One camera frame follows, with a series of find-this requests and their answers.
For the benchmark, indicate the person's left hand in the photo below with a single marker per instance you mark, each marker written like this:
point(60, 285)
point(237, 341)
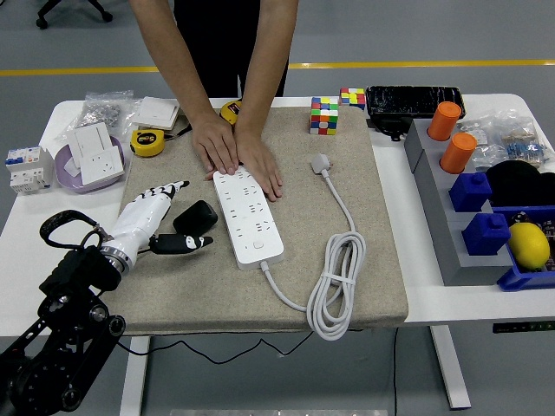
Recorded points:
point(258, 164)

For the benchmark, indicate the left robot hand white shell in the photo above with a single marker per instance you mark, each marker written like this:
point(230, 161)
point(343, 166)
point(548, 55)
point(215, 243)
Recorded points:
point(139, 216)

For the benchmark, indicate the person's right hand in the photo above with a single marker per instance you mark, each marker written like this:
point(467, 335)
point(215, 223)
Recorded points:
point(214, 143)

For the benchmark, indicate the black plug adapter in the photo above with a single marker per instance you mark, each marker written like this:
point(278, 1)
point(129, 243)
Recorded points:
point(195, 216)

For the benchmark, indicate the white power strip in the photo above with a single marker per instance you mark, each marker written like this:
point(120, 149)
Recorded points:
point(251, 225)

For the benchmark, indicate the person's right forearm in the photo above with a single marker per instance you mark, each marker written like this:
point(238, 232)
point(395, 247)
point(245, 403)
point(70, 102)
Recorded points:
point(173, 56)

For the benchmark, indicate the person's left forearm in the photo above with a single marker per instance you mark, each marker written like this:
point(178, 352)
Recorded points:
point(269, 56)

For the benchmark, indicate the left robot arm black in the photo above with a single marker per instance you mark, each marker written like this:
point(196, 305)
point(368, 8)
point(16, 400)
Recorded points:
point(73, 268)

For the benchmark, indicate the yellow tape measure red label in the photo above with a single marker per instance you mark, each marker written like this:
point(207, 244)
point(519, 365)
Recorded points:
point(230, 112)

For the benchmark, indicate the white socket panel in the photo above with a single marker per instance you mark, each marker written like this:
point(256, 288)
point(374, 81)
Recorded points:
point(102, 167)

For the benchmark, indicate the grey-brown mat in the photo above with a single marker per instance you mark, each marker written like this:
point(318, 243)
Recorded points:
point(295, 225)

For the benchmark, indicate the purple bowl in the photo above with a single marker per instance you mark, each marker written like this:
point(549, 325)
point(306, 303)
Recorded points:
point(69, 182)

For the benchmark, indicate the large colourful puzzle cube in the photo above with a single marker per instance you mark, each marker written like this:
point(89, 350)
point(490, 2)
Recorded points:
point(324, 117)

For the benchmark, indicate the person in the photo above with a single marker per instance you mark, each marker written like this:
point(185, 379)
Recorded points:
point(225, 43)

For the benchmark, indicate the clear bag of metal screws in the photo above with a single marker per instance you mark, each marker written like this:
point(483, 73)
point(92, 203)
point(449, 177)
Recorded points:
point(102, 112)

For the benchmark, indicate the small colourful puzzle cube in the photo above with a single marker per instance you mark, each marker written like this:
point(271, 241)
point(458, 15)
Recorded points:
point(352, 99)

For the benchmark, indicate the white circuit breaker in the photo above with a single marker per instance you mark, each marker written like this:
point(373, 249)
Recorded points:
point(28, 173)

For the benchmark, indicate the black small device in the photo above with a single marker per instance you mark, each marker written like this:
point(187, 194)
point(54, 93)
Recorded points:
point(390, 125)

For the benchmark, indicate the black wrapped box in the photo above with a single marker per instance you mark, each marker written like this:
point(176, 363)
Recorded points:
point(407, 100)

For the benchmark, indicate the white table leg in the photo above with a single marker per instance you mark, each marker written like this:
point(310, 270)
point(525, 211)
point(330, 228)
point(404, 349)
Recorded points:
point(135, 381)
point(448, 368)

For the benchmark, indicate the grey block holder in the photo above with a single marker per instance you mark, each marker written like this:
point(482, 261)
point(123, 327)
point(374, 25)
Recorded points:
point(438, 208)

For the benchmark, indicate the orange cylinder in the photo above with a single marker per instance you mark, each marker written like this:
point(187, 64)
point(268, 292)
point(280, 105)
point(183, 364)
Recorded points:
point(443, 123)
point(457, 154)

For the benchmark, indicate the black office chair base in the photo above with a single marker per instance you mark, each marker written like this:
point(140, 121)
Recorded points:
point(42, 22)

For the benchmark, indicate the blue block with knob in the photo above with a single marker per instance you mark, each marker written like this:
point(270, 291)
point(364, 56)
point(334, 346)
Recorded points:
point(470, 193)
point(485, 236)

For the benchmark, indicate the clear bag with white parts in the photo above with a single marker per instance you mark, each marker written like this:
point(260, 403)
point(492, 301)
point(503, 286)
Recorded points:
point(483, 156)

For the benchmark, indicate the black round cap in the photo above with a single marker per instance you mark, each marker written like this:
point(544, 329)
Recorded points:
point(516, 182)

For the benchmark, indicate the clear bag with blue parts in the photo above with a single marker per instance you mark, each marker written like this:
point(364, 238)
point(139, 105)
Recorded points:
point(524, 151)

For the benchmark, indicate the yellow lemon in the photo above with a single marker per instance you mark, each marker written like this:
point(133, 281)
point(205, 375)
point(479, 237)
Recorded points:
point(528, 247)

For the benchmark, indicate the blue plastic bin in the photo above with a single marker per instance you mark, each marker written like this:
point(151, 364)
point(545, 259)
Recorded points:
point(524, 279)

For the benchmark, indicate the black table control panel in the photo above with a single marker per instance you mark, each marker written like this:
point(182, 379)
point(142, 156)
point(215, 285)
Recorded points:
point(520, 327)

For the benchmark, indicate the white wall switch plate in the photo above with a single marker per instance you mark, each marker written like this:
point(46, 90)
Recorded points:
point(155, 110)

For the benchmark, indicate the white switch panel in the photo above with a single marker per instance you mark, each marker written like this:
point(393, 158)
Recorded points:
point(89, 138)

